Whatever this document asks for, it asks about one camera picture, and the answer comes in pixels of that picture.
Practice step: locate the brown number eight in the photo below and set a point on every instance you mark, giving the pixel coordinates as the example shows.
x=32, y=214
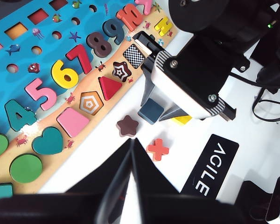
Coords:
x=100, y=44

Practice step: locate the orange cross block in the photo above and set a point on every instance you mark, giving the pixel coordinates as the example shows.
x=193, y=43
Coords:
x=157, y=149

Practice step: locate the yellow number six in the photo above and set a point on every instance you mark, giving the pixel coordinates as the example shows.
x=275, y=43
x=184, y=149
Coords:
x=58, y=70

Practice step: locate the pink angle symbol block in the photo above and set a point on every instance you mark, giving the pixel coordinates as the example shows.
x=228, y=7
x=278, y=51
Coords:
x=144, y=4

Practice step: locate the red triangle block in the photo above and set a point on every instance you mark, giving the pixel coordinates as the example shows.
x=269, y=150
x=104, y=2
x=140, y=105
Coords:
x=109, y=88

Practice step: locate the colourful wooden puzzle board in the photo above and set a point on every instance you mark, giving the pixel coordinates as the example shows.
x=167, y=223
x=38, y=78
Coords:
x=49, y=35

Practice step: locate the red number seven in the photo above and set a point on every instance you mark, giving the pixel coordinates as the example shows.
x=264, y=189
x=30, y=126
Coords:
x=84, y=63

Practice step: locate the dark blue square block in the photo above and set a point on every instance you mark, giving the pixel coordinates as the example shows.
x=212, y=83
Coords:
x=150, y=109

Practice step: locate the teal number four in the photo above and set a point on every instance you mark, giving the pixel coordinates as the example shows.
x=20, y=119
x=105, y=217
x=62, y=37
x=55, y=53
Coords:
x=28, y=120

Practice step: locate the pink number five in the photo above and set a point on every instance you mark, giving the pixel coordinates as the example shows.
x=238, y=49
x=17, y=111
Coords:
x=46, y=100

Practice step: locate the teal rectangle block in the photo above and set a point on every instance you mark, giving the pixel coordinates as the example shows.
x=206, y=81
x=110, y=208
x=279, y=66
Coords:
x=1, y=191

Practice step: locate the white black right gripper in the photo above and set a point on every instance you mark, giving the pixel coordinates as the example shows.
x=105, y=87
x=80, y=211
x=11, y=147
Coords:
x=191, y=77

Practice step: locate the pink square block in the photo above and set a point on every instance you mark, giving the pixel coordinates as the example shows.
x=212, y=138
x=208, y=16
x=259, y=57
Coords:
x=73, y=121

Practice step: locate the black AGILE label plate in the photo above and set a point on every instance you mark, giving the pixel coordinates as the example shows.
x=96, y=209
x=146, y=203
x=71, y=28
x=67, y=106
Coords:
x=228, y=149

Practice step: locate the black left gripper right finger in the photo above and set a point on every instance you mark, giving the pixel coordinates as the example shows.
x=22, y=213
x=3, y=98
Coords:
x=149, y=177

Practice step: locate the green circle block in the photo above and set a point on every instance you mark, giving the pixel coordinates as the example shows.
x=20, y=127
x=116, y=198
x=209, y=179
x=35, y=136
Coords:
x=25, y=168

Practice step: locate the green number three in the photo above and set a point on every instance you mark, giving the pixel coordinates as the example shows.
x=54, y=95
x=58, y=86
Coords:
x=1, y=144

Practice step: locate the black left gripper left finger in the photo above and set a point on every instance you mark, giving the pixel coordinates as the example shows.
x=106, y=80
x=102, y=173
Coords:
x=116, y=168

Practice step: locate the orange number ten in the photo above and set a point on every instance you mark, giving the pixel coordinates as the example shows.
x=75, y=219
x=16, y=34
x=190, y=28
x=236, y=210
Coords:
x=130, y=17

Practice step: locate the yellow pentagon block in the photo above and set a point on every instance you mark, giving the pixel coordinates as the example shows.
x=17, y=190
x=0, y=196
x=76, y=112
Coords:
x=180, y=120

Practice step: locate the brown star block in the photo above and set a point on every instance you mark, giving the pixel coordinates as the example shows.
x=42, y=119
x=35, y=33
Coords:
x=127, y=124

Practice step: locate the yellow equals symbol block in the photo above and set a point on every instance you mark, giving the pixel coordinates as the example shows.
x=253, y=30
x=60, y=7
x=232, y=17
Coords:
x=163, y=27

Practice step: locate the dark blue number nine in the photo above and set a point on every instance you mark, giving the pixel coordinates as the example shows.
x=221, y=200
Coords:
x=121, y=37

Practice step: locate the teal heart block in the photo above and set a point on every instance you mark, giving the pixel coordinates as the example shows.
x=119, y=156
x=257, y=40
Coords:
x=47, y=142

